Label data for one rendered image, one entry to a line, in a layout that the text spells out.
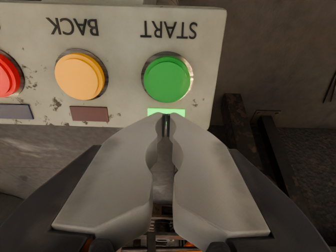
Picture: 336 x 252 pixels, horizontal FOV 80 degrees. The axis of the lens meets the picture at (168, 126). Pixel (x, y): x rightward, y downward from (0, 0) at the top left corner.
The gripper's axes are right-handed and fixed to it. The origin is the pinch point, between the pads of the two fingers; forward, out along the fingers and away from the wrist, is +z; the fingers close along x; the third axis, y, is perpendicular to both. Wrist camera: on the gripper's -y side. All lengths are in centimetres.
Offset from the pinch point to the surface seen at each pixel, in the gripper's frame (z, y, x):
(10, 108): 6.3, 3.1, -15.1
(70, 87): 5.5, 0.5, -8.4
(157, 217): 128, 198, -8
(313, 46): 73, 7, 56
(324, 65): 76, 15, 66
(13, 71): 5.9, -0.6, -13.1
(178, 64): 5.8, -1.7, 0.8
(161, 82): 5.5, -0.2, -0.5
